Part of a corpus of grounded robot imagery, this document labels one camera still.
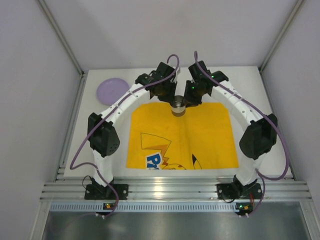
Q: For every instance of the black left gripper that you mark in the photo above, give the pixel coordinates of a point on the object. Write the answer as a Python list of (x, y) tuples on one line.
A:
[(164, 94)]

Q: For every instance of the stainless steel cup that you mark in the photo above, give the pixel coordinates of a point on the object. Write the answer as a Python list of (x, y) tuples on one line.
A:
[(178, 106)]

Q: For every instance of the slotted grey cable duct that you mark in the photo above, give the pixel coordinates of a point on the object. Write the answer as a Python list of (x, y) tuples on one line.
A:
[(149, 207)]

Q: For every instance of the purple plastic plate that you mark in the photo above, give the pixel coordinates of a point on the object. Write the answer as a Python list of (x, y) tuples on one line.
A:
[(111, 89)]

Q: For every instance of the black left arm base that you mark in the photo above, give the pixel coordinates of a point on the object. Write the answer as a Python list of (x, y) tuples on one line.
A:
[(95, 191)]

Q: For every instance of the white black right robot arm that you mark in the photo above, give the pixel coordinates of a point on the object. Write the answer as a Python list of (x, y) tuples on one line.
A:
[(259, 135)]

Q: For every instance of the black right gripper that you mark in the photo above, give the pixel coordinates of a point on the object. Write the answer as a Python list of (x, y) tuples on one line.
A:
[(191, 96)]

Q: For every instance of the aluminium rail frame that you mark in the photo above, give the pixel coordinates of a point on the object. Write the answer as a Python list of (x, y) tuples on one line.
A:
[(166, 189)]

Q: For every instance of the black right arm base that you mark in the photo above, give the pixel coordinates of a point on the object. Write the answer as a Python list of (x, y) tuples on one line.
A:
[(234, 190)]

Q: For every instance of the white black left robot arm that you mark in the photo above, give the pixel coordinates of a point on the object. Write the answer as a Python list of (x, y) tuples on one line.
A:
[(102, 128)]

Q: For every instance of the yellow cartoon placemat cloth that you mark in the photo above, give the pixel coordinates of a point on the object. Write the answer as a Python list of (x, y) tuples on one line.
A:
[(201, 139)]

